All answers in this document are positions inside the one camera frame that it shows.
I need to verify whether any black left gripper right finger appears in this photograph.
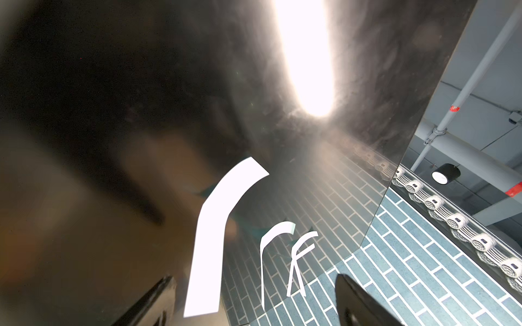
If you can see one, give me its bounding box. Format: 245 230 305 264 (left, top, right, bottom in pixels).
335 274 402 326

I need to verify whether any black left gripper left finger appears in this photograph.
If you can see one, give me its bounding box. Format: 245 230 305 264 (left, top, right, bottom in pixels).
113 276 176 326

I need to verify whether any white sticky note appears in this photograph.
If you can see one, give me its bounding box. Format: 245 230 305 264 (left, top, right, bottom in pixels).
184 157 269 318
286 231 319 297
259 221 296 311

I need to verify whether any black computer monitor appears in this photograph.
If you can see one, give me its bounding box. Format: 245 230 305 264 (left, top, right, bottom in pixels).
1 1 477 325

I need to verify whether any black ceiling spotlight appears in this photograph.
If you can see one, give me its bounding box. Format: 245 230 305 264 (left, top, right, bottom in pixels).
432 163 461 185

